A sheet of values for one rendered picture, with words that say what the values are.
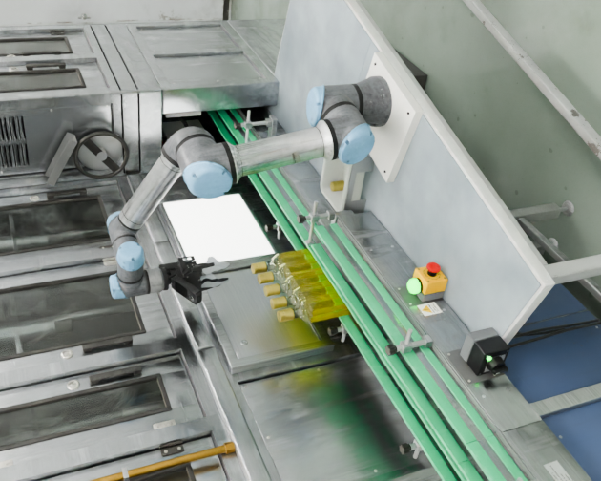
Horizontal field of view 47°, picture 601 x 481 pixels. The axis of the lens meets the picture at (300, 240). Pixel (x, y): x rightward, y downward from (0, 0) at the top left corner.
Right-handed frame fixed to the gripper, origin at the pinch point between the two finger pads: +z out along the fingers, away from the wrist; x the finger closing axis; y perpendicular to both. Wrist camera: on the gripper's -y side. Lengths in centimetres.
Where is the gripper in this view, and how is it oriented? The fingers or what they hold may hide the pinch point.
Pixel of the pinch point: (225, 273)
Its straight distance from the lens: 221.5
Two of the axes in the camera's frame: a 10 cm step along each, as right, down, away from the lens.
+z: 9.2, -1.4, 3.8
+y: -3.8, -5.8, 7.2
